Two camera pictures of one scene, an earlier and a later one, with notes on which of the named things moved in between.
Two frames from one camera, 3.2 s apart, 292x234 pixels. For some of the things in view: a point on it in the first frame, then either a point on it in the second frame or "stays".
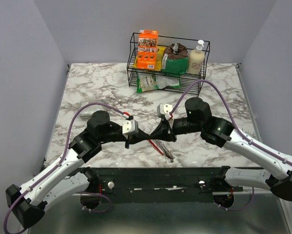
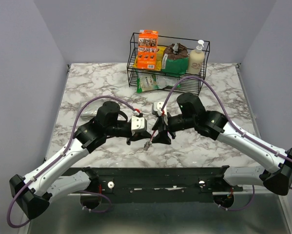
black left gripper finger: x=141 y=136 stays
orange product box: x=147 y=40 stays
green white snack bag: x=147 y=81 stays
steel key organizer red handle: x=161 y=147 -> x=149 y=143
